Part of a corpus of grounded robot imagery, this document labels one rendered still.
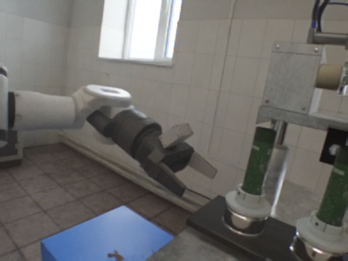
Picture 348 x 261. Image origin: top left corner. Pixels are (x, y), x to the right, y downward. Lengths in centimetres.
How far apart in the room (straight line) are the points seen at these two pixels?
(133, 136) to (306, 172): 159
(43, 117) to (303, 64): 46
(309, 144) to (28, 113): 171
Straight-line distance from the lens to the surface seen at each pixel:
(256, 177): 35
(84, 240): 100
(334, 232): 35
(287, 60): 44
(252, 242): 37
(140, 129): 43
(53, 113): 46
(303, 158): 186
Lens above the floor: 124
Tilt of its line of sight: 12 degrees down
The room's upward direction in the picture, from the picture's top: 9 degrees clockwise
